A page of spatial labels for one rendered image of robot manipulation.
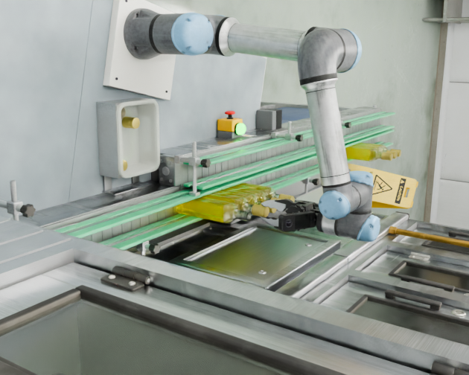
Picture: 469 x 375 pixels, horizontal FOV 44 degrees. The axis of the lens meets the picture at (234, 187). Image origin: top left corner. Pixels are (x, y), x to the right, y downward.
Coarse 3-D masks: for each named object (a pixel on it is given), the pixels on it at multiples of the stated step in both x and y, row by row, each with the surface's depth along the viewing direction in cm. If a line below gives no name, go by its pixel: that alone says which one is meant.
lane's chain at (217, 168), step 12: (348, 132) 295; (288, 144) 245; (300, 144) 254; (312, 144) 263; (252, 156) 223; (264, 156) 230; (180, 168) 188; (192, 168) 193; (204, 168) 198; (216, 168) 204; (228, 168) 210; (192, 180) 194
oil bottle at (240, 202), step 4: (216, 192) 191; (204, 196) 189; (208, 196) 188; (212, 196) 187; (216, 196) 186; (220, 196) 186; (224, 196) 186; (228, 196) 186; (232, 196) 186; (236, 196) 186; (240, 196) 186; (224, 200) 184; (228, 200) 184; (232, 200) 183; (236, 200) 182; (240, 200) 183; (244, 200) 184; (236, 204) 182; (240, 204) 182; (244, 204) 183; (240, 208) 182
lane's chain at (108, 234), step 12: (288, 168) 248; (300, 168) 257; (252, 180) 225; (264, 180) 233; (156, 216) 181; (168, 216) 186; (108, 228) 165; (120, 228) 169; (132, 228) 173; (96, 240) 162
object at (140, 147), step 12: (120, 108) 167; (132, 108) 181; (144, 108) 182; (156, 108) 180; (120, 120) 168; (144, 120) 183; (156, 120) 181; (120, 132) 169; (132, 132) 183; (144, 132) 184; (156, 132) 182; (120, 144) 170; (132, 144) 184; (144, 144) 185; (156, 144) 183; (120, 156) 170; (132, 156) 184; (144, 156) 186; (156, 156) 184; (120, 168) 171; (132, 168) 180; (144, 168) 182; (156, 168) 184
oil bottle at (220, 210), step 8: (192, 200) 184; (200, 200) 183; (208, 200) 183; (216, 200) 183; (176, 208) 189; (184, 208) 187; (192, 208) 185; (200, 208) 183; (208, 208) 181; (216, 208) 180; (224, 208) 178; (232, 208) 178; (200, 216) 184; (208, 216) 182; (216, 216) 180; (224, 216) 178; (232, 216) 178
